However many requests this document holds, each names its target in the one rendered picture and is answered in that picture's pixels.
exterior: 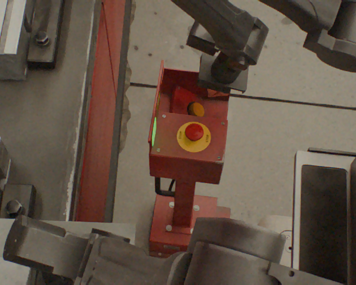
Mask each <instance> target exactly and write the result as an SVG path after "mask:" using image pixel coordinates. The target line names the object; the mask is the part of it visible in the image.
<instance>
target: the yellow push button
mask: <svg viewBox="0 0 356 285"><path fill-rule="evenodd" d="M189 113H190V115H193V116H202V117H203V116H204V113H205V111H204V108H203V106H202V105H201V104H200V103H198V102H195V103H193V104H191V105H190V106H189Z"/></svg>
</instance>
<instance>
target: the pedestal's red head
mask: <svg viewBox="0 0 356 285"><path fill-rule="evenodd" d="M163 66H164V60H163V59H162V60H161V64H160V71H159V77H158V84H157V91H156V95H155V101H154V107H153V114H152V118H151V125H150V131H149V138H148V143H149V148H150V149H149V169H150V176H154V177H160V178H169V179H177V180H186V181H191V182H200V183H209V184H217V185H218V184H220V179H221V176H222V171H223V166H224V158H225V147H226V141H227V131H228V120H227V116H228V105H229V97H230V93H229V95H227V96H216V97H208V91H207V89H206V88H203V87H199V86H198V85H197V77H198V73H199V71H191V70H181V69H176V68H167V67H164V82H163V88H162V95H161V97H160V106H159V113H158V120H157V122H156V130H155V137H154V143H153V148H152V142H151V137H152V133H153V125H154V119H155V117H156V109H157V102H158V95H159V91H160V82H161V78H162V71H163ZM190 102H198V103H200V104H201V105H202V106H203V108H204V111H205V113H204V116H203V117H202V116H193V115H188V112H187V106H188V104H189V103H190ZM189 122H198V123H201V124H203V125H204V126H206V127H207V128H208V130H209V131H210V135H211V140H210V143H209V145H208V146H207V148H205V149H204V150H202V151H200V152H189V151H186V150H185V149H183V148H182V147H181V146H180V145H179V143H178V141H177V133H178V130H179V129H180V127H181V126H183V125H184V124H186V123H189Z"/></svg>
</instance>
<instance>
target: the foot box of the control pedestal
mask: <svg viewBox="0 0 356 285"><path fill-rule="evenodd" d="M217 200H218V198H217V197H209V196H200V195H194V202H193V205H199V206H200V208H199V217H224V218H230V214H231V210H230V208H228V207H223V206H217ZM169 202H175V198H174V197H170V196H161V195H158V194H157V195H156V199H155V206H154V213H153V220H152V225H151V232H150V240H149V243H150V252H149V256H153V257H161V258H169V256H171V255H173V254H174V253H177V252H186V251H187V248H188V245H189V241H190V237H191V235H188V234H180V233H175V232H167V231H165V230H166V222H167V214H168V207H169Z"/></svg>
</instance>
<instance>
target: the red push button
mask: <svg viewBox="0 0 356 285"><path fill-rule="evenodd" d="M203 134H204V131H203V128H202V127H201V126H200V125H199V124H196V123H192V124H190V125H188V126H187V127H186V129H185V135H186V137H187V138H188V139H189V140H191V141H197V140H199V139H201V138H202V137H203Z"/></svg>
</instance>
